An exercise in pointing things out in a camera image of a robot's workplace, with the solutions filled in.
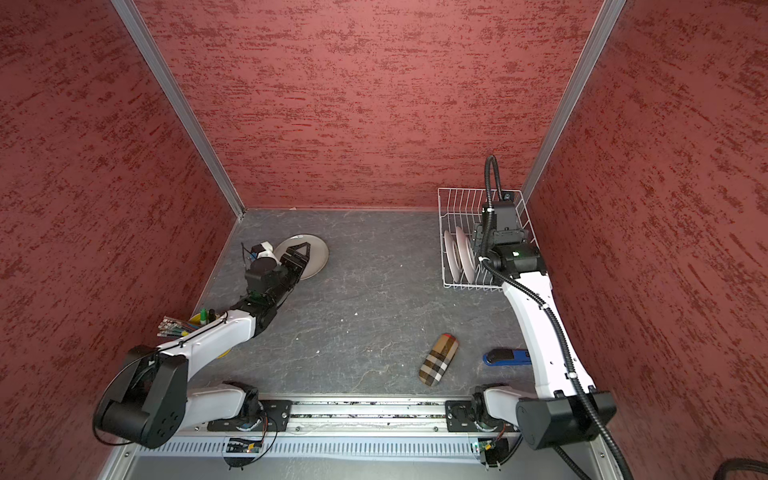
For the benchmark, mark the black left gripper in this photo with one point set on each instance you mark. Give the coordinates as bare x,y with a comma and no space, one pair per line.
299,262

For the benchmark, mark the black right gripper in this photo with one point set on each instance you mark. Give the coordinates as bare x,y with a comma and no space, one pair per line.
478,237

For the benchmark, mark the white brown-rimmed plate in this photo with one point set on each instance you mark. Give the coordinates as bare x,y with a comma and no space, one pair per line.
320,252

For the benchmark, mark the green-rimmed white plate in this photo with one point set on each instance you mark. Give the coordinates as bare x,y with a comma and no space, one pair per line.
466,255

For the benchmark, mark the orange sunburst pattern plate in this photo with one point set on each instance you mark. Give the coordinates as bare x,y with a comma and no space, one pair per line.
451,251

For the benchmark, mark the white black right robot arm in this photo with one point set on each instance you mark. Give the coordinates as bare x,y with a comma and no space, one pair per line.
566,407

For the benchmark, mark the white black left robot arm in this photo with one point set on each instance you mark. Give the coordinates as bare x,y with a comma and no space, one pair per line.
149,399

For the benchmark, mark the blue black box cutter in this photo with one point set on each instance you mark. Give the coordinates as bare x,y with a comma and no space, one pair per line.
507,357

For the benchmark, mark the plaid glasses case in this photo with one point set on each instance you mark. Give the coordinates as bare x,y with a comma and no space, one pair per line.
437,361

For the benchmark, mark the bundle of coloured pens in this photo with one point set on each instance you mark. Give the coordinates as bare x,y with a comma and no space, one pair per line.
174,328

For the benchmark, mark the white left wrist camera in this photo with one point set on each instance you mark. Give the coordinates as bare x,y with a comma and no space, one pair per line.
264,250

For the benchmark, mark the white wire dish rack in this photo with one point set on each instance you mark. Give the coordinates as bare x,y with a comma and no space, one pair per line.
478,222

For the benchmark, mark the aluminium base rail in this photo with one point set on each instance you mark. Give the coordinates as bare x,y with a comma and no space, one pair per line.
419,429

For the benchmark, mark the aluminium right corner post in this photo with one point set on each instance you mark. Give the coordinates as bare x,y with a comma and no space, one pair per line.
603,26

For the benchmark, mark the aluminium corner post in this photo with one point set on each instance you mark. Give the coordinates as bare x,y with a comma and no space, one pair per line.
136,27
603,26

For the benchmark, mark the aluminium left corner post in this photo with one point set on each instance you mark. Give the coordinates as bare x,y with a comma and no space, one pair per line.
136,27

